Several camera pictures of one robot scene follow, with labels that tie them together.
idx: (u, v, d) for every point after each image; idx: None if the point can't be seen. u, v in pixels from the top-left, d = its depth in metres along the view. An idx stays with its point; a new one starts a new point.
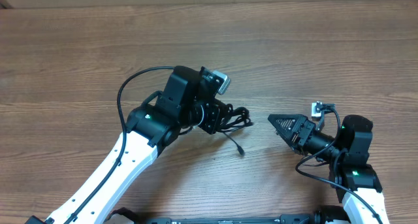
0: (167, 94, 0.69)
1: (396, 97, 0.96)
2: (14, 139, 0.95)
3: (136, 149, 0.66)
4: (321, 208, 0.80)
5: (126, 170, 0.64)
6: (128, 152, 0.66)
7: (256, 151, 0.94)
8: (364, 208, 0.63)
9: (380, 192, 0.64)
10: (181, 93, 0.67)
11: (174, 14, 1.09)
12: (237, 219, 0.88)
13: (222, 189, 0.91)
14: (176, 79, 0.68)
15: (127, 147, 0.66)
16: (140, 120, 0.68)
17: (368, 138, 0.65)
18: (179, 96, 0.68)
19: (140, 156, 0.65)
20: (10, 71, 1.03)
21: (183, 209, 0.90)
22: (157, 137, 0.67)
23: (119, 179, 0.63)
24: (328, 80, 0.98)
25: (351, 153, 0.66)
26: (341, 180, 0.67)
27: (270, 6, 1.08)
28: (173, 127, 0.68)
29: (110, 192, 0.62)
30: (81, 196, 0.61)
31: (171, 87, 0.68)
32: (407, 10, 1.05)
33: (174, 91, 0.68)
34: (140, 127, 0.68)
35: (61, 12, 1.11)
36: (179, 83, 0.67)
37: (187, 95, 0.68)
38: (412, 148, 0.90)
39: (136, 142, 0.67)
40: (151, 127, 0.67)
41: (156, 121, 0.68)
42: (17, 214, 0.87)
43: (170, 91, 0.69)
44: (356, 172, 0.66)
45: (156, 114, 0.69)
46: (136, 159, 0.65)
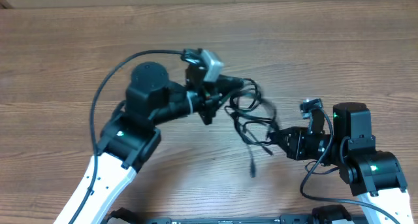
0: (130, 106, 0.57)
1: (396, 97, 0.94)
2: (14, 138, 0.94)
3: (110, 173, 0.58)
4: (318, 211, 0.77)
5: (100, 198, 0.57)
6: (101, 178, 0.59)
7: (255, 151, 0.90)
8: (386, 219, 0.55)
9: (404, 192, 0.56)
10: (144, 106, 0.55)
11: (174, 15, 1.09)
12: (237, 219, 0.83)
13: (223, 189, 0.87)
14: (135, 92, 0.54)
15: (99, 172, 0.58)
16: (112, 140, 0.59)
17: (366, 116, 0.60)
18: (144, 108, 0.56)
19: (113, 181, 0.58)
20: (10, 71, 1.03)
21: (183, 209, 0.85)
22: (131, 157, 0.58)
23: (95, 208, 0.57)
24: (328, 80, 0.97)
25: (354, 138, 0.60)
26: (355, 174, 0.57)
27: (270, 6, 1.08)
28: (149, 140, 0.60)
29: None
30: None
31: (132, 100, 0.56)
32: (406, 11, 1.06)
33: (136, 104, 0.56)
34: (112, 144, 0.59)
35: (61, 12, 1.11)
36: (139, 96, 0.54)
37: (153, 103, 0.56)
38: (415, 148, 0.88)
39: (110, 162, 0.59)
40: (126, 145, 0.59)
41: (129, 139, 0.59)
42: (17, 214, 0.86)
43: (132, 102, 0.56)
44: (375, 165, 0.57)
45: (130, 130, 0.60)
46: (110, 186, 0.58)
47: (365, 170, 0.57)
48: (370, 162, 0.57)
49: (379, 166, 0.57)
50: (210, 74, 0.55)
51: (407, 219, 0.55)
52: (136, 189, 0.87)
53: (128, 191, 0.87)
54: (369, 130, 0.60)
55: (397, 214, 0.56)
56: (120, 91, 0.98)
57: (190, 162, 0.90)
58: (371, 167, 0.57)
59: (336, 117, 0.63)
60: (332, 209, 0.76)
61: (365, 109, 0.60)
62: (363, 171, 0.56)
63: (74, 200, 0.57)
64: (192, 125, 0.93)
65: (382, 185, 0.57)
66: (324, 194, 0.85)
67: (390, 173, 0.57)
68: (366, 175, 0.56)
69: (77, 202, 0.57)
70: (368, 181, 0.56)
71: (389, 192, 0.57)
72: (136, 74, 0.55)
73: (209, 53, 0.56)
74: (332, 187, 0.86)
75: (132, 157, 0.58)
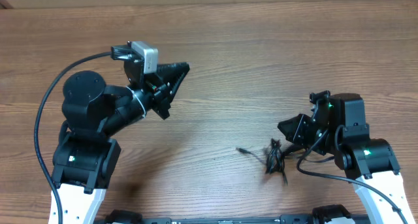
0: (74, 125, 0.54)
1: (396, 97, 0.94)
2: (14, 138, 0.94)
3: (75, 202, 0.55)
4: (317, 210, 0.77)
5: None
6: (68, 210, 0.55)
7: (256, 151, 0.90)
8: (381, 200, 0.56)
9: (398, 174, 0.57)
10: (87, 120, 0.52)
11: (174, 15, 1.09)
12: (237, 219, 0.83)
13: (222, 189, 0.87)
14: (71, 108, 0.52)
15: (64, 206, 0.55)
16: (66, 168, 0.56)
17: (360, 105, 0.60)
18: (87, 123, 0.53)
19: (82, 209, 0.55)
20: (10, 71, 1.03)
21: (183, 209, 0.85)
22: (91, 179, 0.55)
23: None
24: (328, 80, 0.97)
25: (349, 126, 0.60)
26: (349, 159, 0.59)
27: (270, 6, 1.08)
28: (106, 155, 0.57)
29: None
30: None
31: (72, 117, 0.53)
32: (406, 11, 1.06)
33: (79, 121, 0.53)
34: (69, 172, 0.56)
35: (61, 12, 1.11)
36: (78, 112, 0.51)
37: (96, 115, 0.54)
38: (415, 148, 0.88)
39: (72, 192, 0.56)
40: (81, 168, 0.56)
41: (83, 160, 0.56)
42: (17, 214, 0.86)
43: (74, 121, 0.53)
44: (368, 150, 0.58)
45: (81, 152, 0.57)
46: (80, 215, 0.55)
47: (360, 155, 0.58)
48: (364, 148, 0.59)
49: (372, 151, 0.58)
50: (148, 62, 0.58)
51: (402, 201, 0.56)
52: (136, 189, 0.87)
53: (128, 191, 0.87)
54: (363, 118, 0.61)
55: (392, 196, 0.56)
56: None
57: (190, 162, 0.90)
58: (364, 152, 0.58)
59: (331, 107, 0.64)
60: (332, 208, 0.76)
61: (358, 98, 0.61)
62: (357, 157, 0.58)
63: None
64: (193, 125, 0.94)
65: (376, 169, 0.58)
66: (323, 194, 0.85)
67: (383, 157, 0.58)
68: (360, 160, 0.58)
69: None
70: (362, 166, 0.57)
71: (383, 175, 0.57)
72: (67, 90, 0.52)
73: (140, 45, 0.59)
74: (332, 187, 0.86)
75: (93, 177, 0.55)
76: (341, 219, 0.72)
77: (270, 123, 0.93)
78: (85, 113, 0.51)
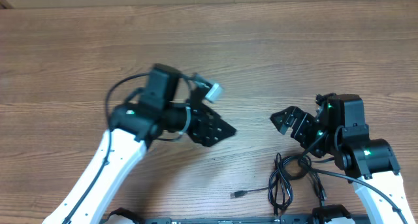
0: (147, 87, 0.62)
1: (396, 97, 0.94)
2: (14, 138, 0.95)
3: (124, 145, 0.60)
4: (317, 210, 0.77)
5: (116, 168, 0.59)
6: (115, 150, 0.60)
7: (255, 151, 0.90)
8: (381, 200, 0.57)
9: (398, 175, 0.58)
10: (162, 86, 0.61)
11: (174, 15, 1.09)
12: (237, 219, 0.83)
13: (222, 188, 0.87)
14: (155, 72, 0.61)
15: (113, 145, 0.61)
16: (123, 117, 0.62)
17: (358, 105, 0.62)
18: (160, 90, 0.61)
19: (128, 152, 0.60)
20: (10, 71, 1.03)
21: (183, 209, 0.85)
22: (142, 132, 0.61)
23: (110, 179, 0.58)
24: (328, 80, 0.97)
25: (348, 127, 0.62)
26: (349, 160, 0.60)
27: (270, 6, 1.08)
28: (157, 121, 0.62)
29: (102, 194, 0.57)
30: (74, 201, 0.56)
31: (150, 81, 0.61)
32: (406, 11, 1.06)
33: (154, 84, 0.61)
34: (123, 122, 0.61)
35: (61, 13, 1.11)
36: (159, 76, 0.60)
37: (170, 89, 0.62)
38: (415, 148, 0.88)
39: (122, 139, 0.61)
40: (135, 121, 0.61)
41: (138, 117, 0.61)
42: (16, 214, 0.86)
43: (151, 83, 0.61)
44: (368, 150, 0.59)
45: (138, 110, 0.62)
46: (124, 157, 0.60)
47: (359, 155, 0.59)
48: (364, 148, 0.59)
49: (372, 151, 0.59)
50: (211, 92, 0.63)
51: (402, 201, 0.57)
52: (136, 189, 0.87)
53: (128, 191, 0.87)
54: (362, 119, 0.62)
55: (392, 196, 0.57)
56: (120, 91, 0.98)
57: (189, 162, 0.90)
58: (364, 152, 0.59)
59: (330, 108, 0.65)
60: (333, 208, 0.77)
61: (357, 99, 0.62)
62: (357, 157, 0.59)
63: (86, 177, 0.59)
64: None
65: (376, 170, 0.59)
66: None
67: (384, 157, 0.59)
68: (360, 160, 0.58)
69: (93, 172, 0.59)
70: (361, 166, 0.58)
71: (383, 175, 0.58)
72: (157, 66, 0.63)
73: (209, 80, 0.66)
74: (332, 187, 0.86)
75: (143, 132, 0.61)
76: (341, 220, 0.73)
77: (269, 123, 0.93)
78: (165, 80, 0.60)
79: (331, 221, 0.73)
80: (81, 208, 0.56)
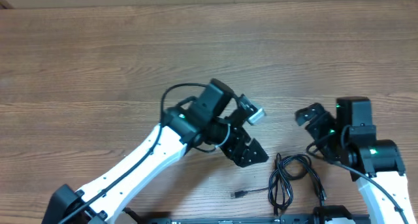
0: (201, 98, 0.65)
1: (396, 97, 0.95)
2: (14, 139, 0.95)
3: (170, 142, 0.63)
4: (319, 209, 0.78)
5: (156, 160, 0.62)
6: (161, 144, 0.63)
7: None
8: (384, 199, 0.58)
9: (402, 176, 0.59)
10: (216, 100, 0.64)
11: (175, 15, 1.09)
12: (237, 219, 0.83)
13: (223, 188, 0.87)
14: (212, 86, 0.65)
15: (160, 139, 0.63)
16: (174, 118, 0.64)
17: (367, 105, 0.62)
18: (213, 104, 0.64)
19: (171, 149, 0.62)
20: (10, 71, 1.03)
21: (183, 209, 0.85)
22: (188, 136, 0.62)
23: (147, 169, 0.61)
24: (328, 80, 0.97)
25: (356, 126, 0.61)
26: (354, 158, 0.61)
27: (270, 6, 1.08)
28: (202, 130, 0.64)
29: (138, 180, 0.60)
30: (113, 177, 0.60)
31: (206, 92, 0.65)
32: (406, 11, 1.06)
33: (209, 96, 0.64)
34: (173, 123, 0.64)
35: (61, 12, 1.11)
36: (215, 91, 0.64)
37: (221, 104, 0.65)
38: (414, 148, 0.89)
39: (170, 136, 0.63)
40: (184, 125, 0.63)
41: (189, 121, 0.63)
42: (17, 214, 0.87)
43: (206, 96, 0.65)
44: (374, 149, 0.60)
45: (188, 116, 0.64)
46: (167, 152, 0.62)
47: (365, 153, 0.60)
48: (369, 147, 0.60)
49: (378, 151, 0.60)
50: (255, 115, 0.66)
51: (405, 202, 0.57)
52: None
53: None
54: (369, 119, 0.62)
55: (395, 196, 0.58)
56: (120, 91, 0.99)
57: (190, 162, 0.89)
58: (371, 151, 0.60)
59: (339, 107, 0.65)
60: (334, 208, 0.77)
61: (366, 100, 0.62)
62: (362, 155, 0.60)
63: (130, 160, 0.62)
64: None
65: (381, 169, 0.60)
66: None
67: (390, 157, 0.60)
68: (366, 158, 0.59)
69: (136, 157, 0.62)
70: (366, 164, 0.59)
71: (388, 175, 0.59)
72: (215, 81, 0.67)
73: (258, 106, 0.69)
74: (332, 187, 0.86)
75: (188, 138, 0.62)
76: (342, 220, 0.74)
77: (270, 123, 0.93)
78: (221, 96, 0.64)
79: (332, 221, 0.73)
80: (120, 185, 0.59)
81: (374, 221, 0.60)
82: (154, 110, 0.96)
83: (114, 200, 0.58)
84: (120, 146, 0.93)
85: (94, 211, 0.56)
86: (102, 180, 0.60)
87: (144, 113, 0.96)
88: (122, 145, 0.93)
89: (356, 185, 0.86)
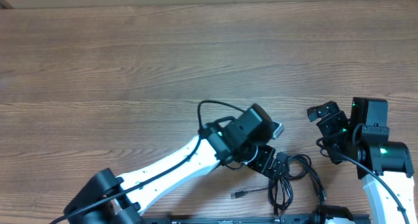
0: (238, 121, 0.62)
1: (396, 97, 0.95)
2: (14, 139, 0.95)
3: (208, 153, 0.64)
4: (321, 208, 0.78)
5: (191, 168, 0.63)
6: (199, 154, 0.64)
7: None
8: (388, 198, 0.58)
9: (410, 177, 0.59)
10: (253, 127, 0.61)
11: (175, 15, 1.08)
12: (237, 219, 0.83)
13: (223, 188, 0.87)
14: (253, 112, 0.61)
15: (199, 149, 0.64)
16: (211, 134, 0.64)
17: (383, 106, 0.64)
18: (250, 130, 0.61)
19: (208, 160, 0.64)
20: (10, 71, 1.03)
21: (183, 209, 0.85)
22: (221, 155, 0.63)
23: (182, 174, 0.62)
24: (328, 80, 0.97)
25: (369, 125, 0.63)
26: (364, 155, 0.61)
27: (270, 6, 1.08)
28: (235, 153, 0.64)
29: (172, 182, 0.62)
30: (151, 174, 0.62)
31: (245, 116, 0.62)
32: (406, 11, 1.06)
33: (248, 122, 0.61)
34: (209, 139, 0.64)
35: (61, 12, 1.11)
36: (255, 117, 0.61)
37: (258, 131, 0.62)
38: (413, 148, 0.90)
39: (206, 149, 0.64)
40: (220, 143, 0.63)
41: (225, 140, 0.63)
42: (17, 214, 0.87)
43: (244, 119, 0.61)
44: (385, 149, 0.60)
45: (223, 135, 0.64)
46: (202, 163, 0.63)
47: (375, 152, 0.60)
48: (381, 146, 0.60)
49: (388, 150, 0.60)
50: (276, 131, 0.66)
51: (408, 203, 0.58)
52: None
53: None
54: (384, 120, 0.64)
55: (399, 196, 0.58)
56: (120, 91, 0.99)
57: None
58: (381, 150, 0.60)
59: (355, 106, 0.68)
60: (336, 208, 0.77)
61: (383, 100, 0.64)
62: (372, 153, 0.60)
63: (168, 162, 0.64)
64: (193, 125, 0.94)
65: (388, 168, 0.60)
66: None
67: (400, 158, 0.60)
68: (375, 157, 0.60)
69: (174, 160, 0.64)
70: (375, 162, 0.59)
71: (394, 175, 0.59)
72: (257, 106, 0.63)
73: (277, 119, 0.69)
74: (332, 187, 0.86)
75: (221, 157, 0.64)
76: (343, 220, 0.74)
77: None
78: (258, 124, 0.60)
79: (332, 219, 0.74)
80: (156, 183, 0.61)
81: (375, 219, 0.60)
82: (154, 110, 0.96)
83: (149, 196, 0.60)
84: (119, 146, 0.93)
85: (129, 201, 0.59)
86: (142, 174, 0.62)
87: (145, 113, 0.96)
88: (122, 145, 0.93)
89: (356, 184, 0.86)
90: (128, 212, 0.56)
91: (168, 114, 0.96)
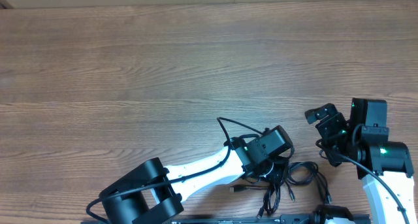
0: (263, 140, 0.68)
1: (396, 97, 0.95)
2: (14, 138, 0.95)
3: (236, 162, 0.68)
4: (321, 208, 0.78)
5: (222, 173, 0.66)
6: (229, 162, 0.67)
7: None
8: (388, 198, 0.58)
9: (410, 177, 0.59)
10: (275, 147, 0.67)
11: (175, 15, 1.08)
12: (237, 219, 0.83)
13: (223, 189, 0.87)
14: (278, 134, 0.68)
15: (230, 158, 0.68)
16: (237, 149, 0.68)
17: (383, 107, 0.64)
18: (272, 149, 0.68)
19: (236, 169, 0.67)
20: (10, 71, 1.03)
21: (183, 209, 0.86)
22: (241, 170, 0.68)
23: (214, 177, 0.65)
24: (328, 80, 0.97)
25: (368, 125, 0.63)
26: (364, 155, 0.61)
27: (270, 6, 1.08)
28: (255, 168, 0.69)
29: (206, 183, 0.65)
30: (191, 171, 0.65)
31: (270, 137, 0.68)
32: (406, 11, 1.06)
33: (272, 143, 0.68)
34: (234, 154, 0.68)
35: (61, 12, 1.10)
36: (279, 139, 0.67)
37: (279, 151, 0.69)
38: (413, 148, 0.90)
39: (234, 162, 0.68)
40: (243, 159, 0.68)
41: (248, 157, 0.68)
42: (17, 214, 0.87)
43: (268, 140, 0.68)
44: (385, 149, 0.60)
45: (247, 151, 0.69)
46: (231, 172, 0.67)
47: (375, 152, 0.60)
48: (381, 146, 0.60)
49: (388, 150, 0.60)
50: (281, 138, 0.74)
51: (408, 203, 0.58)
52: None
53: None
54: (383, 121, 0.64)
55: (399, 196, 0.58)
56: (120, 91, 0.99)
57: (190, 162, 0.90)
58: (381, 150, 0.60)
59: (354, 107, 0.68)
60: (336, 208, 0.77)
61: (382, 102, 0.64)
62: (372, 153, 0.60)
63: (203, 164, 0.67)
64: (193, 125, 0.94)
65: (389, 168, 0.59)
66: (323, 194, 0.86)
67: (400, 158, 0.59)
68: (375, 156, 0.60)
69: (208, 164, 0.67)
70: (375, 162, 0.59)
71: (395, 175, 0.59)
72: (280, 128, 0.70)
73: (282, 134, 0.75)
74: (332, 187, 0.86)
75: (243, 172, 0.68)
76: (343, 220, 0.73)
77: (269, 124, 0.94)
78: (280, 145, 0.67)
79: (332, 219, 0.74)
80: (194, 179, 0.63)
81: (375, 219, 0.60)
82: (154, 110, 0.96)
83: (187, 191, 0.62)
84: (119, 146, 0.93)
85: (172, 192, 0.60)
86: (183, 169, 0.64)
87: (145, 113, 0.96)
88: (121, 145, 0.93)
89: (356, 184, 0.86)
90: (172, 202, 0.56)
91: (168, 114, 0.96)
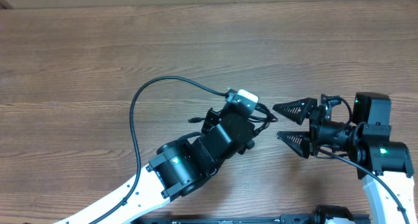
0: (208, 140, 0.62)
1: (396, 97, 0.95)
2: (14, 138, 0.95)
3: (148, 190, 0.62)
4: (321, 208, 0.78)
5: (142, 202, 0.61)
6: (139, 192, 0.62)
7: (257, 151, 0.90)
8: (388, 198, 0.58)
9: (410, 177, 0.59)
10: (221, 148, 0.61)
11: (175, 15, 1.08)
12: (237, 219, 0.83)
13: (223, 189, 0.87)
14: (221, 132, 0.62)
15: (140, 186, 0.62)
16: (167, 160, 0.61)
17: (386, 104, 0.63)
18: (218, 150, 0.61)
19: (148, 198, 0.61)
20: (10, 71, 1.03)
21: (183, 209, 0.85)
22: (176, 188, 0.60)
23: (130, 212, 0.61)
24: (328, 80, 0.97)
25: (370, 124, 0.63)
26: (364, 155, 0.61)
27: (270, 6, 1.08)
28: (196, 181, 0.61)
29: (121, 220, 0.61)
30: (99, 211, 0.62)
31: (213, 136, 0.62)
32: (406, 11, 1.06)
33: (216, 141, 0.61)
34: (167, 168, 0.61)
35: (61, 12, 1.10)
36: (223, 136, 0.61)
37: (226, 152, 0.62)
38: (413, 148, 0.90)
39: (149, 185, 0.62)
40: (176, 174, 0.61)
41: (183, 168, 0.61)
42: (17, 214, 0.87)
43: (210, 140, 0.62)
44: (385, 149, 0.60)
45: (187, 159, 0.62)
46: (146, 202, 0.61)
47: (375, 152, 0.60)
48: (381, 146, 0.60)
49: (388, 150, 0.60)
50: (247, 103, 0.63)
51: (409, 203, 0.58)
52: None
53: None
54: (386, 119, 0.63)
55: (399, 196, 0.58)
56: (121, 91, 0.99)
57: None
58: (381, 150, 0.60)
59: (357, 104, 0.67)
60: (336, 208, 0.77)
61: (386, 98, 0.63)
62: (372, 153, 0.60)
63: (113, 200, 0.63)
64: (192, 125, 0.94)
65: (388, 168, 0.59)
66: (323, 194, 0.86)
67: (400, 158, 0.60)
68: (375, 156, 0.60)
69: (118, 198, 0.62)
70: (375, 162, 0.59)
71: (395, 175, 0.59)
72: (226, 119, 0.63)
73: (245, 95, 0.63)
74: (332, 187, 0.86)
75: (181, 186, 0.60)
76: (343, 220, 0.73)
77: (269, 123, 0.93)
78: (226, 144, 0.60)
79: (332, 219, 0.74)
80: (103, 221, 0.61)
81: (375, 221, 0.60)
82: (154, 110, 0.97)
83: None
84: (119, 146, 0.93)
85: None
86: (93, 211, 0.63)
87: (145, 113, 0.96)
88: (122, 145, 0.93)
89: (356, 184, 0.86)
90: None
91: (168, 114, 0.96)
